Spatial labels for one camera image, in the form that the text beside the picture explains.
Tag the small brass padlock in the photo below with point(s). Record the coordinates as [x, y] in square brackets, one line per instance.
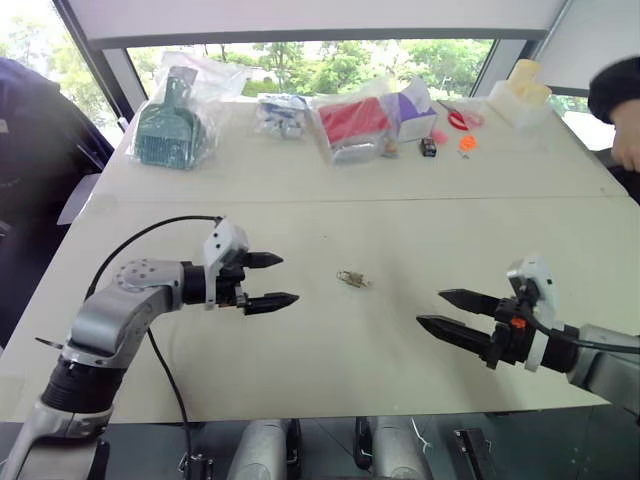
[348, 278]

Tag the green dustpan in plastic bag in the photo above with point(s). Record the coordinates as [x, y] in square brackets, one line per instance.
[167, 135]

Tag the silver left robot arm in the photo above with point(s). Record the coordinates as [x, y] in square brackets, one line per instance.
[120, 312]

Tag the black clamp under table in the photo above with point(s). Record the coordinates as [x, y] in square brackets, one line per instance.
[197, 466]

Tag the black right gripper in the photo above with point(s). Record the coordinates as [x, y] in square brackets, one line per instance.
[510, 340]

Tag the small black box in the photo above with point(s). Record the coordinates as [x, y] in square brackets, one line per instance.
[429, 147]

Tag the clear bag of small parts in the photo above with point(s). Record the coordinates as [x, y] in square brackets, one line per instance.
[280, 117]

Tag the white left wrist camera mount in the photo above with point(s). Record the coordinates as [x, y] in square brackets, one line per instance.
[222, 240]

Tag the white foam block yellow cylinders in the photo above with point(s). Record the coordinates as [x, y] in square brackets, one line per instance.
[525, 95]

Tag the red box in plastic bag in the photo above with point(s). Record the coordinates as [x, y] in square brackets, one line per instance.
[350, 122]

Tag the small orange object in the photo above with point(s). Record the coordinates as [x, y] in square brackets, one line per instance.
[468, 143]

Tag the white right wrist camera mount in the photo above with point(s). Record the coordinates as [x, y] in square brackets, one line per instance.
[542, 285]

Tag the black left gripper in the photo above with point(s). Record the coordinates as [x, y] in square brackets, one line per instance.
[231, 285]

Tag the person in dark clothing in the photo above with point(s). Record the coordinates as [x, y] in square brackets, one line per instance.
[40, 160]

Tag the person's arm black sleeve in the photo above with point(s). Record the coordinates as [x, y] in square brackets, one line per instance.
[617, 87]

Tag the small pink object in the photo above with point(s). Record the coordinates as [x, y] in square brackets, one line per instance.
[440, 136]

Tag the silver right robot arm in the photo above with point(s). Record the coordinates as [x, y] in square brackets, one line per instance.
[607, 367]

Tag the purple and white box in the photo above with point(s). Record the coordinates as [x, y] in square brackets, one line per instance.
[412, 112]

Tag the black bracket under table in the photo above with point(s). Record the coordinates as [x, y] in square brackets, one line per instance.
[472, 452]

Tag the grey rounded robot leg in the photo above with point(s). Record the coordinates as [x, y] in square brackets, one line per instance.
[397, 450]
[260, 450]

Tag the small colourful packet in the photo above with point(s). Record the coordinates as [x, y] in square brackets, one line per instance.
[391, 148]

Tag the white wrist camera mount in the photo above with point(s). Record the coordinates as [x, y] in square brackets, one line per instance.
[542, 285]
[222, 240]

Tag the red round part bag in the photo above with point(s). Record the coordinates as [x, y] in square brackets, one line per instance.
[456, 119]

